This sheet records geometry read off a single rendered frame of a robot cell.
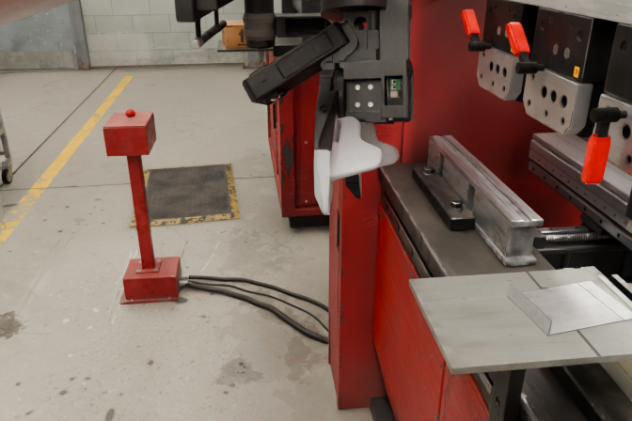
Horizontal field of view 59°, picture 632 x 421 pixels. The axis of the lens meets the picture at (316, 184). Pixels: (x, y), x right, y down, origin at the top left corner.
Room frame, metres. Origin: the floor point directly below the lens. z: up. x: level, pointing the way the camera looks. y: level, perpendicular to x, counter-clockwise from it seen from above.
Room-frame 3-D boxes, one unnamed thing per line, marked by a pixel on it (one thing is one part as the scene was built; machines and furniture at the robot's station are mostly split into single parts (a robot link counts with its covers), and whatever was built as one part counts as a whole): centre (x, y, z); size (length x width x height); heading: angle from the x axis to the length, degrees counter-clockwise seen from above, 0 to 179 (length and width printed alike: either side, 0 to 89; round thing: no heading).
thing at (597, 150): (0.64, -0.35, 1.20); 0.04 x 0.02 x 0.10; 97
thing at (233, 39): (2.76, 0.34, 1.04); 0.30 x 0.26 x 0.12; 8
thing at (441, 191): (1.19, -0.29, 0.89); 0.30 x 0.05 x 0.03; 7
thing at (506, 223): (1.15, -0.35, 0.92); 0.50 x 0.06 x 0.10; 7
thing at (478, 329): (0.59, -0.27, 1.00); 0.26 x 0.18 x 0.01; 97
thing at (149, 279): (2.13, 0.74, 0.41); 0.25 x 0.20 x 0.83; 97
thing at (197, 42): (1.82, 0.33, 1.20); 0.45 x 0.03 x 0.08; 179
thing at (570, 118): (0.83, -0.39, 1.26); 0.15 x 0.09 x 0.17; 7
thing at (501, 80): (1.03, -0.37, 1.26); 0.15 x 0.09 x 0.17; 7
